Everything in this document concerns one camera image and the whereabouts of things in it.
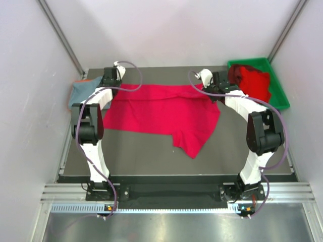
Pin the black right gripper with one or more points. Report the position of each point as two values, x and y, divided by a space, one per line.
206 89

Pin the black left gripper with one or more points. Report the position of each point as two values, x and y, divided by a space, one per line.
119 82

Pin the crimson red t-shirt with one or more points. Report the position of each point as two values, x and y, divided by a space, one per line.
179 111

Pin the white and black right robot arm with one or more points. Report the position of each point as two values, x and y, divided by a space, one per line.
264 131

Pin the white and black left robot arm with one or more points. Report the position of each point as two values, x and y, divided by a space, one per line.
88 130

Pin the dark maroon t-shirt in bin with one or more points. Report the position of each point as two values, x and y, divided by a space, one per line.
234 73

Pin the folded blue-grey t-shirt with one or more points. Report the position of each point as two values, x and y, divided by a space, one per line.
103 99

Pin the bright red t-shirt in bin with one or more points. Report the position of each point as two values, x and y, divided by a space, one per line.
255 84

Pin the folded orange t-shirt under blue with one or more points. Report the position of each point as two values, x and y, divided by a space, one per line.
80 91

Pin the green plastic bin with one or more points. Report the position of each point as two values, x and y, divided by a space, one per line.
278 97

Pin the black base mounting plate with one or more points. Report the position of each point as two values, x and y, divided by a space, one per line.
173 196

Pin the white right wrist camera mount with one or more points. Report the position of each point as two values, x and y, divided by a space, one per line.
205 76

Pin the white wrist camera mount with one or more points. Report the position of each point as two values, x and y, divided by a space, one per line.
121 70
205 76

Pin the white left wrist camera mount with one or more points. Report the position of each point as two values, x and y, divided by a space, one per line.
121 70

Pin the left aluminium corner post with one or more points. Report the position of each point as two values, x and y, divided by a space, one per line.
60 34

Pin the aluminium corner post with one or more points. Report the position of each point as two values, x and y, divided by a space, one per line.
300 6
60 34

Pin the right aluminium corner post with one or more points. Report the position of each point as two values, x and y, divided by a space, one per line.
300 6

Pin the aluminium front frame rail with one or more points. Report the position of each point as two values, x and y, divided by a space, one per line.
277 192

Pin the slotted grey cable duct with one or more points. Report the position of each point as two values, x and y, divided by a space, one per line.
107 208

